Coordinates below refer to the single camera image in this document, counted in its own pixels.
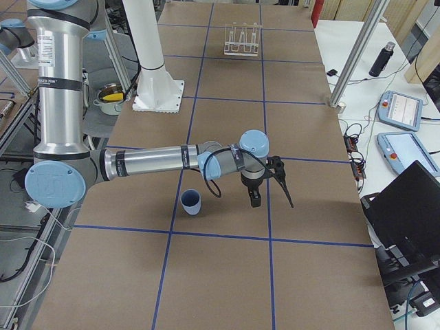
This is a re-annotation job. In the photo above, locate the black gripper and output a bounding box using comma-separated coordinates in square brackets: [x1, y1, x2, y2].
[241, 170, 264, 208]

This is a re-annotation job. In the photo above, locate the light blue plastic cup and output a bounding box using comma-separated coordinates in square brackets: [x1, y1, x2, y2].
[180, 189, 201, 216]

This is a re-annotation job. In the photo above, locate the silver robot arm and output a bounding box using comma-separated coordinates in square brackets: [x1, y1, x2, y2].
[25, 1, 271, 208]

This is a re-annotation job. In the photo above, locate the black orange usb hub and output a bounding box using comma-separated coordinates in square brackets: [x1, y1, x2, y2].
[343, 134, 366, 181]

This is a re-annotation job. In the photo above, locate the small black box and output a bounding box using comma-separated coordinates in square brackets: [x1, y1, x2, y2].
[327, 69, 338, 76]

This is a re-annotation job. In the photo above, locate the black laptop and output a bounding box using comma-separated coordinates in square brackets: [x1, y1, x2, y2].
[361, 161, 439, 290]

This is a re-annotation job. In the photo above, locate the lower teach pendant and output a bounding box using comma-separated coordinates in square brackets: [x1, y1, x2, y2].
[377, 132, 439, 177]

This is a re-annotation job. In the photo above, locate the teach pendant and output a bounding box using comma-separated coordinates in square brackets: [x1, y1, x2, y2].
[377, 91, 424, 132]
[377, 132, 439, 177]

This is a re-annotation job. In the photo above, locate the upper teach pendant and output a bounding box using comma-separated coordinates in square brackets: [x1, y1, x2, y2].
[377, 91, 424, 132]

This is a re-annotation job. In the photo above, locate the white enamel pot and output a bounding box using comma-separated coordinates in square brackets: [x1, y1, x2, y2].
[93, 83, 124, 116]

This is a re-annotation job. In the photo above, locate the black water bottle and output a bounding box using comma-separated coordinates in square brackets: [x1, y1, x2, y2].
[368, 41, 396, 78]

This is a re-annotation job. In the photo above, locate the black camera cable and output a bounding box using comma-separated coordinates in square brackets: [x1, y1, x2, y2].
[201, 146, 295, 209]

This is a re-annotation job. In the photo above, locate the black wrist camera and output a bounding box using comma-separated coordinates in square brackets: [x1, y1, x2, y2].
[267, 156, 286, 182]

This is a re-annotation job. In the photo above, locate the white camera pole base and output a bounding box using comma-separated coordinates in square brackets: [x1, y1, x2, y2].
[123, 0, 185, 113]

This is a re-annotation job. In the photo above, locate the white wire cup holder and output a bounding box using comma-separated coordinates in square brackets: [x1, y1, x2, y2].
[223, 22, 262, 57]

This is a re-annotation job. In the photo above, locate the white cable left side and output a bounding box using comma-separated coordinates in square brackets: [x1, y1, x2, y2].
[0, 201, 83, 310]

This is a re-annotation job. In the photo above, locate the aluminium frame post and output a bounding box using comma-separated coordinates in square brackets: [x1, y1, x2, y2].
[329, 0, 389, 108]

